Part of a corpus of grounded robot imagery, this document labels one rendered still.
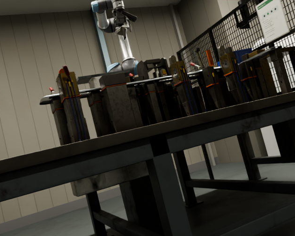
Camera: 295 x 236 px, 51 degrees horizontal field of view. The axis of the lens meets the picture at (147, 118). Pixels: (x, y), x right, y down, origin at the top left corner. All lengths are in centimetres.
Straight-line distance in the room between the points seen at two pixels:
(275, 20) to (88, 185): 183
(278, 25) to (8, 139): 343
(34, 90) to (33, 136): 64
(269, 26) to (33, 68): 320
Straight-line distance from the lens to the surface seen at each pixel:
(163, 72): 214
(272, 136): 412
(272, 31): 257
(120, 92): 162
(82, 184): 132
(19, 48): 473
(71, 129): 150
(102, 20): 257
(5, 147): 443
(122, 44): 266
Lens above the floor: 64
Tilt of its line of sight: 4 degrees up
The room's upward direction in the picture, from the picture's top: 14 degrees counter-clockwise
